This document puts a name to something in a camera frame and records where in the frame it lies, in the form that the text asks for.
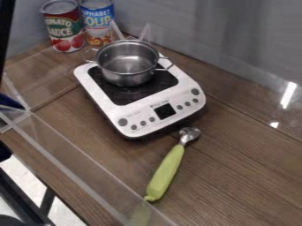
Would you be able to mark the silver steel pot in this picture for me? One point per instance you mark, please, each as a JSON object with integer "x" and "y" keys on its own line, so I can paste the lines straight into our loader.
{"x": 127, "y": 62}

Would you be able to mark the white and black induction stove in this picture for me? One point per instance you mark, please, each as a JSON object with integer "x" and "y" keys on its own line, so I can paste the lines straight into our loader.
{"x": 146, "y": 109}

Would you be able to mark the clear acrylic barrier panel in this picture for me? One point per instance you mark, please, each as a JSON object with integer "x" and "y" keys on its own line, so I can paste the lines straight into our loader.
{"x": 96, "y": 170}

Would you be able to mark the alphabet soup can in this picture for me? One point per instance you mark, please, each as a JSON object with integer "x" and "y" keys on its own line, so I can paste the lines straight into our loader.
{"x": 98, "y": 13}

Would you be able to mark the dark blue object at edge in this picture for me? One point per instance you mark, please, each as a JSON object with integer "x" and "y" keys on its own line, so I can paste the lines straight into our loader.
{"x": 8, "y": 103}

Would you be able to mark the tomato sauce can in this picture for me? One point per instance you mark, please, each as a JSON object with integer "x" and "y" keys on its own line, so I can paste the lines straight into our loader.
{"x": 64, "y": 25}

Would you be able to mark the green handled ice cream scoop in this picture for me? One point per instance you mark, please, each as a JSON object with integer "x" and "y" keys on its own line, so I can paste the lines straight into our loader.
{"x": 168, "y": 166}

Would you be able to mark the black metal table frame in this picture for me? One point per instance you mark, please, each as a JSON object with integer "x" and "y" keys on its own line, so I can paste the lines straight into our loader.
{"x": 29, "y": 214}

